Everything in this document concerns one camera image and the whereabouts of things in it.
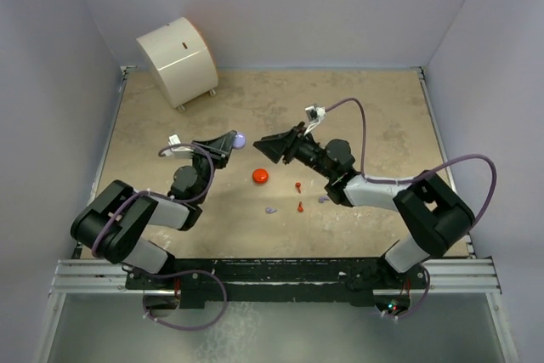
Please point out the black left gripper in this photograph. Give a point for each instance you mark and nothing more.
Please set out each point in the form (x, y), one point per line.
(219, 147)

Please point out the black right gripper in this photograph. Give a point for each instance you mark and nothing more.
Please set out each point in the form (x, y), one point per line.
(276, 146)

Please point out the lilac earbud charging case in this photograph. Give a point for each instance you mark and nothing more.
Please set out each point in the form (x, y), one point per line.
(239, 141)

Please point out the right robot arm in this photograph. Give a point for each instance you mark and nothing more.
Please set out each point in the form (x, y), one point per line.
(435, 216)

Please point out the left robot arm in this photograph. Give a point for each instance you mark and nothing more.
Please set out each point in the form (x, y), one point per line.
(113, 223)

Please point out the orange earbud charging case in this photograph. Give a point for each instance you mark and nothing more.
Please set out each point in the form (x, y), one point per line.
(260, 176)

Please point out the white cylindrical box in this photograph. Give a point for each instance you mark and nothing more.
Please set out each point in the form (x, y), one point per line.
(180, 61)

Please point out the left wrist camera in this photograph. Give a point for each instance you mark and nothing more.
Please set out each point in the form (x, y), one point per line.
(176, 149)

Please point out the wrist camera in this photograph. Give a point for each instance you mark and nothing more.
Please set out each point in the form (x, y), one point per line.
(315, 115)
(176, 149)

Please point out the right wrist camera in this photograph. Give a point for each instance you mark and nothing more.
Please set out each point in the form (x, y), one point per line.
(315, 115)

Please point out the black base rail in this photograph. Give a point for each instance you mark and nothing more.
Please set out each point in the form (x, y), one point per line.
(359, 282)

